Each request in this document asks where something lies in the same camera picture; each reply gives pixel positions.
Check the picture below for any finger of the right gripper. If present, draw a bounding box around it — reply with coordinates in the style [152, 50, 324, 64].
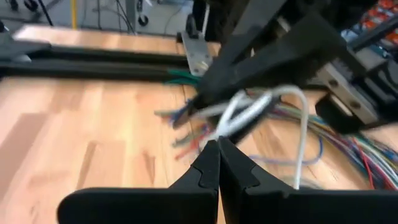
[194, 15, 346, 108]
[315, 93, 374, 134]

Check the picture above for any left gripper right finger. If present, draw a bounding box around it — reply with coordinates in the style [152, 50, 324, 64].
[219, 136, 398, 224]

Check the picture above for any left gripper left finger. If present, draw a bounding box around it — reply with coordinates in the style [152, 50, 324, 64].
[57, 139, 220, 224]

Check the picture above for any white cable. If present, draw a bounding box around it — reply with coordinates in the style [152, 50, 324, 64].
[192, 85, 310, 190]

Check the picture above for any rack with orange bins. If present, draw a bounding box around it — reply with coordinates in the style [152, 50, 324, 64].
[340, 0, 398, 58]

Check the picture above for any wooden table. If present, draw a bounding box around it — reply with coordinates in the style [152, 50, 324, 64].
[93, 0, 150, 34]

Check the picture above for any thin black slanted pole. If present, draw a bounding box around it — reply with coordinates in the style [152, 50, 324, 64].
[37, 0, 54, 26]

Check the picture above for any bundle of coloured wires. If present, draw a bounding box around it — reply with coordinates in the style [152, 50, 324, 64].
[154, 68, 398, 191]

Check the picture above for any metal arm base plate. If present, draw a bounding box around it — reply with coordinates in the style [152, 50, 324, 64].
[180, 30, 215, 77]

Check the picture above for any yellow cable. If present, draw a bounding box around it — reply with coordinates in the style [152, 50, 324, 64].
[70, 0, 78, 30]

